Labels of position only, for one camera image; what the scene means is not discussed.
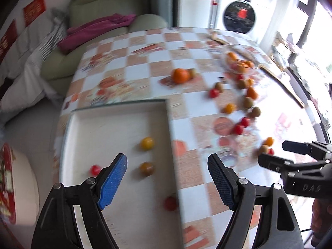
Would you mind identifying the yellow tomato cluster top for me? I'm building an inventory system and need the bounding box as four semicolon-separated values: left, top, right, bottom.
263;137;274;147

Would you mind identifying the dark yellow-green tomato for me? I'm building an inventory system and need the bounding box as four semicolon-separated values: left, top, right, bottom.
140;161;154;177

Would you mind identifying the red cherry tomato pair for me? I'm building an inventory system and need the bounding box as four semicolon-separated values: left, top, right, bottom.
232;123;245;135
240;117;251;128

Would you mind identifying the yellow cherry tomato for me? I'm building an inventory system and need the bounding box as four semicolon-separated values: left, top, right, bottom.
223;104;236;114
140;137;155;151

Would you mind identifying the brown longan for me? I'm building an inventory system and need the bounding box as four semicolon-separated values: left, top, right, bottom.
237;79;248;89
258;144;269;155
214;82;224;93
188;68;197;79

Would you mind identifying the bare right hand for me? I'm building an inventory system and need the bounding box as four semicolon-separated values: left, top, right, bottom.
311;198;327;247

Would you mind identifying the white tray with green rim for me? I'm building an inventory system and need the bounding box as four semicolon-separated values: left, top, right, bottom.
59;100;182;248

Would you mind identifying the brown longan mid lower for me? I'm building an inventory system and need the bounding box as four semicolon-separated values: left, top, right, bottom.
250;106;261;118

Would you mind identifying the brown longan mid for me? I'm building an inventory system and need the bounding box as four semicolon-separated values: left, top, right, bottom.
243;97;254;109
250;106;261;118

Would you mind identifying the brown longan mid upper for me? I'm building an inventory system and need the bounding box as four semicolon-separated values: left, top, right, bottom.
243;97;254;109

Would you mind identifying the orange mandarin near bowl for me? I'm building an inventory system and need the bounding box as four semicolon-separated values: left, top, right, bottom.
246;86;258;101

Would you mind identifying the small orange fruit near bowl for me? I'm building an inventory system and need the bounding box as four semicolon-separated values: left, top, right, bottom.
247;79;254;86

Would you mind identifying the small red tomato near bowl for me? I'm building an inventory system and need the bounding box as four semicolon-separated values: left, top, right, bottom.
236;74;244;80

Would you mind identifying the orange in bowl front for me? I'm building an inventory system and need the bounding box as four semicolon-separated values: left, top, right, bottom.
236;62;250;74

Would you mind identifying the orange in bowl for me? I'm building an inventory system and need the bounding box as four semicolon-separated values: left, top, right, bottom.
227;52;237;62
236;62;250;74

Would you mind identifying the glass fruit bowl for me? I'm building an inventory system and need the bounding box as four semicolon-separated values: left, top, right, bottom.
221;44;260;75

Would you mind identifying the orange in bowl top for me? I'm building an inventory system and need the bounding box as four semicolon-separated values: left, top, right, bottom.
227;52;237;62

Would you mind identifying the brown longan beside mandarin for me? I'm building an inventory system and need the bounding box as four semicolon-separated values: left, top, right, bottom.
188;68;197;79

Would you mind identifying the large orange mandarin far left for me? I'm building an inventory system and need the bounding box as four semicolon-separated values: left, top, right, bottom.
172;68;190;84

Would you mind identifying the white striped blanket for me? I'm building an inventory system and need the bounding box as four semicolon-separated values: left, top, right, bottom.
1;8;67;112

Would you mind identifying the magenta cloth on sofa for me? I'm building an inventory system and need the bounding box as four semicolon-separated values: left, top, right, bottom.
57;13;136;54

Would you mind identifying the washing machine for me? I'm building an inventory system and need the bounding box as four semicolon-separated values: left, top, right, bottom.
214;0;263;42

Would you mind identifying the green sofa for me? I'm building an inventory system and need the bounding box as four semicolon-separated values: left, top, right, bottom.
40;0;168;96

